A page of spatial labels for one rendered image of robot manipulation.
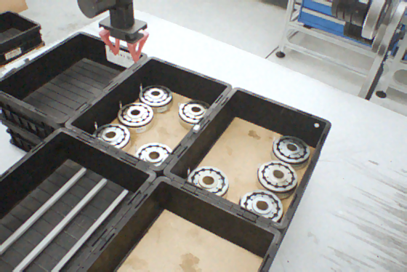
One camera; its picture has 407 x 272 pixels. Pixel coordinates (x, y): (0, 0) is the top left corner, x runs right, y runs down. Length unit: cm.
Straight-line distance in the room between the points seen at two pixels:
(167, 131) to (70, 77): 43
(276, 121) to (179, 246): 48
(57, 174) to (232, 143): 48
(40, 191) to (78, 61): 59
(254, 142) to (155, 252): 44
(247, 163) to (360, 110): 66
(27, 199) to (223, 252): 49
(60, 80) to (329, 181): 94
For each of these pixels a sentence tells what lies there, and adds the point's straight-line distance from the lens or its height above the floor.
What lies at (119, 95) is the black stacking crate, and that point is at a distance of 115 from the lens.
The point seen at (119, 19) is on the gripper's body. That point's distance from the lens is 91.
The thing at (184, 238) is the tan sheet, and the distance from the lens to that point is 89.
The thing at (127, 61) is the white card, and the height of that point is 89.
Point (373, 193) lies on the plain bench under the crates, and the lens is 128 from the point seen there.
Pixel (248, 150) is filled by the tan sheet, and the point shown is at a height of 83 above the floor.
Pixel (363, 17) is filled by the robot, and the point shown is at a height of 111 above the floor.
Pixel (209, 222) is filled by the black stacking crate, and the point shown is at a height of 86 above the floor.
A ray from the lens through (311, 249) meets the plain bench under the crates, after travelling 108.
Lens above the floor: 159
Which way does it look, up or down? 43 degrees down
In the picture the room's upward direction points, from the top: 4 degrees clockwise
